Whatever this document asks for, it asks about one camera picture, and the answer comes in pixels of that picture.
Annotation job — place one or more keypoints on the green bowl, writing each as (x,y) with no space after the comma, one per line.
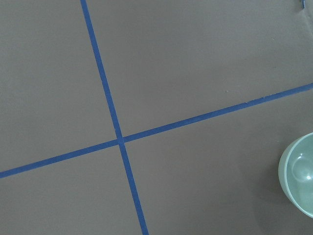
(295,172)

